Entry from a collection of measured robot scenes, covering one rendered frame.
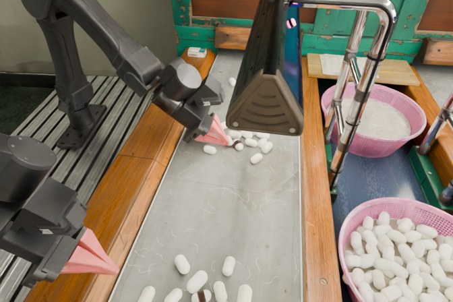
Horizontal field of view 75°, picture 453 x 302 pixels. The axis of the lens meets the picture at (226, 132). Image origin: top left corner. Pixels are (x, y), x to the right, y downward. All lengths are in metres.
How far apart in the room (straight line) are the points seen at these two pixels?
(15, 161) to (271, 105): 0.29
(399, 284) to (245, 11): 0.87
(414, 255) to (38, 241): 0.58
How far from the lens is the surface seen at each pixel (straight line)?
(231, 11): 1.10
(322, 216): 0.60
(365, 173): 0.83
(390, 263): 0.62
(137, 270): 0.57
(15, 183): 0.42
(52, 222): 0.37
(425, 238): 0.70
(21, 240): 0.44
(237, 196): 0.63
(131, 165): 0.68
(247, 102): 0.29
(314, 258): 0.55
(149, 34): 2.14
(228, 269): 0.53
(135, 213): 0.61
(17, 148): 0.42
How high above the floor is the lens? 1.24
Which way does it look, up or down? 41 degrees down
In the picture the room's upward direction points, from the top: straight up
